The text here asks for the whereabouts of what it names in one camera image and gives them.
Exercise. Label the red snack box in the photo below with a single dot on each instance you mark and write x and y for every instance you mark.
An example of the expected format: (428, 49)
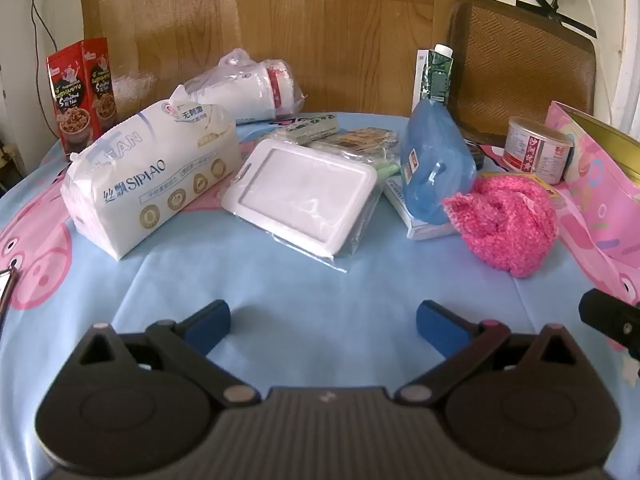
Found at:
(75, 105)

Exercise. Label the green drink carton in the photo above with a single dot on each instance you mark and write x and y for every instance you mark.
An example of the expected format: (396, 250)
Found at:
(435, 80)

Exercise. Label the pink tin box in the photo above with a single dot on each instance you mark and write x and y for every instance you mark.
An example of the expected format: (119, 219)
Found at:
(595, 185)

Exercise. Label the white card holder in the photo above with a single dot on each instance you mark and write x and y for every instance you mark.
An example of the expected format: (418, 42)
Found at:
(300, 195)

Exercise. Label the white frosted glass door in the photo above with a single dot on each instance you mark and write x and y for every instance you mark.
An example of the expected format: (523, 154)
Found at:
(627, 35)

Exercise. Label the pink fluffy cloth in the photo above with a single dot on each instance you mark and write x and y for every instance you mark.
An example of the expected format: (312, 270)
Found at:
(500, 225)

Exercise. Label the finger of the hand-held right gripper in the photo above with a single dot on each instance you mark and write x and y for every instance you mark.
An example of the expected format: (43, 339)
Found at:
(607, 317)

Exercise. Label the bagged white paper cups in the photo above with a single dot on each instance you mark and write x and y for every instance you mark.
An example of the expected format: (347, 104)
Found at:
(235, 90)

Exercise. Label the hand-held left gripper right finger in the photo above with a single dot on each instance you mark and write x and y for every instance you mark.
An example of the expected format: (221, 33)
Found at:
(437, 325)

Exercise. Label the blue plastic pouch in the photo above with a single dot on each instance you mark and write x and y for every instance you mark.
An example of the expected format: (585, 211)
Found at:
(435, 170)

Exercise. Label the long black tape strip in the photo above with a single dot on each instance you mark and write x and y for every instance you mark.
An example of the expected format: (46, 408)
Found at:
(570, 20)

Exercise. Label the green cloth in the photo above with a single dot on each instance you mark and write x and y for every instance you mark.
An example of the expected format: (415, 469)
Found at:
(386, 169)

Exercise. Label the black-edged flat device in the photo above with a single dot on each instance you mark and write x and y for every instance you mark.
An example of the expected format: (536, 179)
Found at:
(6, 287)

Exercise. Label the brown woven mat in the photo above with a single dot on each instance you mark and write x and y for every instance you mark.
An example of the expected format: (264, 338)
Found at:
(525, 70)

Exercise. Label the white tissue pack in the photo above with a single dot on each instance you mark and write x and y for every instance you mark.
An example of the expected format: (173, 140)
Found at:
(150, 185)

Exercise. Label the red label can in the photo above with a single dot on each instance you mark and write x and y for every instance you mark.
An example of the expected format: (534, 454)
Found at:
(535, 152)

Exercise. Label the printed blue tablecloth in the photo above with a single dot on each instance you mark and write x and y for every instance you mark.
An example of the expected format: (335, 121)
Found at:
(300, 290)

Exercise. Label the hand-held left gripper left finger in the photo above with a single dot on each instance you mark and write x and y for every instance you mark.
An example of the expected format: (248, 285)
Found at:
(207, 327)

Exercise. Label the wood pattern sheet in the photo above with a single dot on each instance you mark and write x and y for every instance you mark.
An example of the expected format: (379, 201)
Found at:
(325, 35)

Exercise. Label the white box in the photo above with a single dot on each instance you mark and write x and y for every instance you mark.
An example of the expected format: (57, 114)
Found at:
(417, 227)

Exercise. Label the green printed card box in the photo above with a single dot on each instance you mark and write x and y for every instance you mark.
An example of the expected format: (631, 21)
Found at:
(305, 127)

